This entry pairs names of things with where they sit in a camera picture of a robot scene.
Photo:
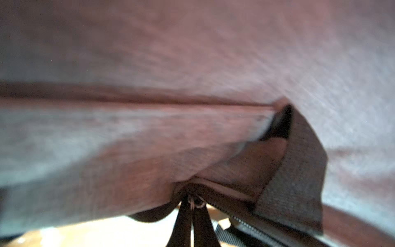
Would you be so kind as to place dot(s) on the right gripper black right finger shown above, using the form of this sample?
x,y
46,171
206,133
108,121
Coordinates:
x,y
204,234

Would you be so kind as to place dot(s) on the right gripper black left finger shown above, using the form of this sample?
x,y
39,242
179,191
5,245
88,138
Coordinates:
x,y
181,234

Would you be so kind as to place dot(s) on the grey laptop bag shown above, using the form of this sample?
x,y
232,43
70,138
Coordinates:
x,y
281,114

